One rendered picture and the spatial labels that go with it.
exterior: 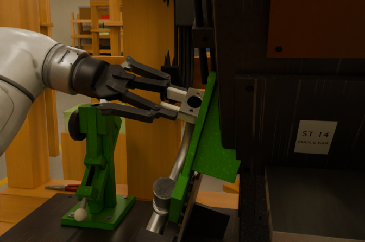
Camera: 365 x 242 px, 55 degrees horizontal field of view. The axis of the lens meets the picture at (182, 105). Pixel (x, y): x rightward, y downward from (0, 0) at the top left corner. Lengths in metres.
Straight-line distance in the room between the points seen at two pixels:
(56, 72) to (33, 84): 0.05
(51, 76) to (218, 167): 0.35
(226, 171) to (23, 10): 0.76
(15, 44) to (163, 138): 0.44
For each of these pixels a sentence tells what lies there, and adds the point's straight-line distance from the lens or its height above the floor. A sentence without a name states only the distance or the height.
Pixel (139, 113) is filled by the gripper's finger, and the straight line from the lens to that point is 0.62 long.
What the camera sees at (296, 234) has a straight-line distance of 0.38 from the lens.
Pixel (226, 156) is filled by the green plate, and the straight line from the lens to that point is 0.54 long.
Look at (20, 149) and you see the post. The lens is 1.14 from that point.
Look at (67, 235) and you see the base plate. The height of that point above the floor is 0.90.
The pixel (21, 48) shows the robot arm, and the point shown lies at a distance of 0.71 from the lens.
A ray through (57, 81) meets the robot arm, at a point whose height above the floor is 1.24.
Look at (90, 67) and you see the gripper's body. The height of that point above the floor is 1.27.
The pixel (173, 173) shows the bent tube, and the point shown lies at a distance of 0.69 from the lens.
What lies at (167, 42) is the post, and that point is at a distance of 0.90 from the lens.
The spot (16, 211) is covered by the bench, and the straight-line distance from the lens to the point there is 1.04.
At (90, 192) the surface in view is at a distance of 0.81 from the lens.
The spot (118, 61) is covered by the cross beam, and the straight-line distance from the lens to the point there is 1.04.
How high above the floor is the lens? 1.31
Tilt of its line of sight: 10 degrees down
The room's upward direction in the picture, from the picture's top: straight up
